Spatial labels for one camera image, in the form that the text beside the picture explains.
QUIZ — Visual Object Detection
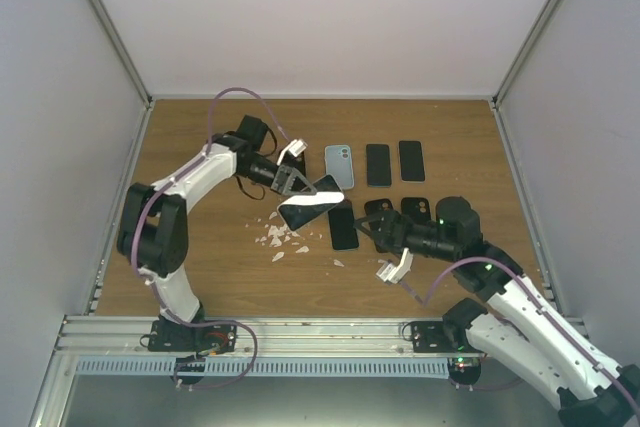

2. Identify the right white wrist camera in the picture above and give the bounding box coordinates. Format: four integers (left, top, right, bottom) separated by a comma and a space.
376, 248, 413, 284

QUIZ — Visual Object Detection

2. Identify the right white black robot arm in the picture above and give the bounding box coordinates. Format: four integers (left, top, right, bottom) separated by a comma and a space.
354, 197, 639, 426

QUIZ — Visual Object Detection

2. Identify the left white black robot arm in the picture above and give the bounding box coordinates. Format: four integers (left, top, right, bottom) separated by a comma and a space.
116, 116, 309, 351

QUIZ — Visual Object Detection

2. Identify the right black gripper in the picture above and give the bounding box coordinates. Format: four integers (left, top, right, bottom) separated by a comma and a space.
355, 209, 458, 262

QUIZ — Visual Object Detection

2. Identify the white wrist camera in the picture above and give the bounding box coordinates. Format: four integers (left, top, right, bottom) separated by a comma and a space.
376, 248, 413, 284
277, 139, 308, 165

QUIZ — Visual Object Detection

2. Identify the left aluminium frame post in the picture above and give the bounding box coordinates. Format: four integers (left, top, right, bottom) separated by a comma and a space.
58, 0, 154, 107

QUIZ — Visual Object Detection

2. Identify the aluminium frame post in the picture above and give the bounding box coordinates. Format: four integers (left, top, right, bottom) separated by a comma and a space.
58, 0, 154, 107
490, 0, 596, 107

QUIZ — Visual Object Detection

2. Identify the white debris pile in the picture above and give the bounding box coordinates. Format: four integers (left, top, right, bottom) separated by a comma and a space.
245, 211, 414, 273

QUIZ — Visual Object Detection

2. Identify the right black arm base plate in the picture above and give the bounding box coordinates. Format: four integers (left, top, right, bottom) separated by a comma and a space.
400, 319, 478, 355

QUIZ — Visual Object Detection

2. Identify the slotted grey cable duct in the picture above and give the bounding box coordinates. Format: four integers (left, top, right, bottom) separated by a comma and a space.
76, 356, 449, 379

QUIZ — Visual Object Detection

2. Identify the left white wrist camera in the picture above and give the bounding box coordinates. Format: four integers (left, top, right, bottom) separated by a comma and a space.
277, 139, 308, 165

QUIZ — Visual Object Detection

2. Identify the right aluminium frame post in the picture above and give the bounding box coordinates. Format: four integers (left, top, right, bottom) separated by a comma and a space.
490, 0, 596, 107

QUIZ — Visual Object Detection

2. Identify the black smartphone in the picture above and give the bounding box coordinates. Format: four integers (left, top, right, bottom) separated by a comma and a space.
398, 140, 426, 182

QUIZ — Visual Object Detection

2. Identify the aluminium front rail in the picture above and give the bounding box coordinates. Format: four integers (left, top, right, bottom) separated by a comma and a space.
53, 314, 596, 356

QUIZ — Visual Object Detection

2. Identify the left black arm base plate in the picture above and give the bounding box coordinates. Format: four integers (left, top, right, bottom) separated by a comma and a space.
139, 317, 237, 355

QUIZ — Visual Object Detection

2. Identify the black phone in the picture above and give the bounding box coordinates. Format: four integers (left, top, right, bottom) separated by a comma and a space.
277, 175, 345, 231
365, 144, 392, 187

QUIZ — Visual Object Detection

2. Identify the black phone case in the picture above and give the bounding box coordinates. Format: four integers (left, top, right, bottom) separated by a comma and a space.
401, 197, 432, 225
296, 154, 306, 175
364, 198, 393, 231

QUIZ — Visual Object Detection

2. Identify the light blue phone case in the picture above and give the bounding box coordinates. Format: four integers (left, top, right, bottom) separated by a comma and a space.
324, 145, 355, 190

